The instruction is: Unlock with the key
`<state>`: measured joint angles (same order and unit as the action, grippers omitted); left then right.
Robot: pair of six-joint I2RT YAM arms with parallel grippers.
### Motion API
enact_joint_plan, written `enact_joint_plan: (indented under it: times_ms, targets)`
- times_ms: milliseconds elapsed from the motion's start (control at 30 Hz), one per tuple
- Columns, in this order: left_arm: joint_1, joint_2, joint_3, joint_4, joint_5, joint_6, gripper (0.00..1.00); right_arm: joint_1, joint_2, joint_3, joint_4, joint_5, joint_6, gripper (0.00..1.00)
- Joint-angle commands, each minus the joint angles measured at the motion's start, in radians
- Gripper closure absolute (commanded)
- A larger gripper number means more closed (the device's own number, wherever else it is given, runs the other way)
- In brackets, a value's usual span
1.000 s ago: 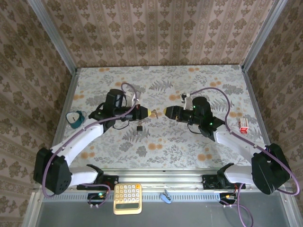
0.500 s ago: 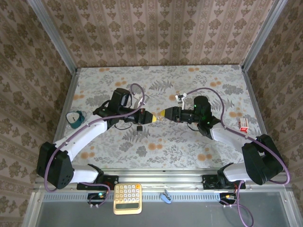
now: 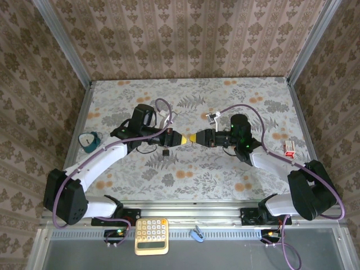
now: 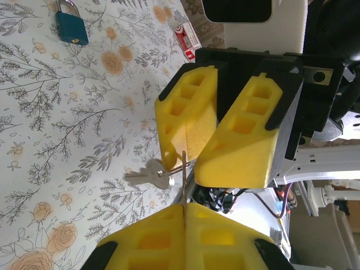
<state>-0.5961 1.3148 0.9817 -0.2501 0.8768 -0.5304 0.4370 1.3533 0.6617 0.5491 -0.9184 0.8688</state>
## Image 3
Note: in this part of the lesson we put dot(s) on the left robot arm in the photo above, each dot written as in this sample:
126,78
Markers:
98,160

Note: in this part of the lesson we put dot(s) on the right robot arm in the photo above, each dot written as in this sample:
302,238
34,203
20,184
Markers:
270,163

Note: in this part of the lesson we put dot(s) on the small red white box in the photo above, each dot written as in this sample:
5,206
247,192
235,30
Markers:
289,147

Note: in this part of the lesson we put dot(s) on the floral table mat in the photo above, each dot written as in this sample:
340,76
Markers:
197,92

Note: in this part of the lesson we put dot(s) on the left small circuit board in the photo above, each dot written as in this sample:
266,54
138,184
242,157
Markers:
115,233

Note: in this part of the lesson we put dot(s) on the right small circuit board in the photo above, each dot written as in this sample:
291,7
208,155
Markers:
270,234

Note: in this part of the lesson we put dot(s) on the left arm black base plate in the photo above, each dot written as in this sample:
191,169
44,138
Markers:
132,215

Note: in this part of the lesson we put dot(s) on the small circuit board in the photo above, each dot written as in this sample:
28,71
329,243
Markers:
270,234
115,233

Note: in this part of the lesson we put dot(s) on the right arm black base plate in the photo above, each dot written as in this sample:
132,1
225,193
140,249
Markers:
249,216

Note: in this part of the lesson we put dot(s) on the teal timer with white dial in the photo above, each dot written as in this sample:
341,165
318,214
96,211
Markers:
87,140

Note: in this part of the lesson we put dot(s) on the yellow calculator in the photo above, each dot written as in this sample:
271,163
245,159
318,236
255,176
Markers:
152,234

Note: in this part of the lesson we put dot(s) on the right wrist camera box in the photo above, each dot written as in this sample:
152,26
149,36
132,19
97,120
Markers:
211,116

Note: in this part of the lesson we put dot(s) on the blue clip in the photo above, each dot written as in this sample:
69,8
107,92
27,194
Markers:
197,234

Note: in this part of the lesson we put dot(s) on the aluminium side rail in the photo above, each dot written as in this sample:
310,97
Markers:
81,118
302,112

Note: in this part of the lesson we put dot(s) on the aluminium corner post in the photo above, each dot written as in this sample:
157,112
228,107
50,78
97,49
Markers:
312,42
64,45

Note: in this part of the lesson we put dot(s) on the aluminium cross rail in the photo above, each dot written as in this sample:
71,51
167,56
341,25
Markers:
191,211

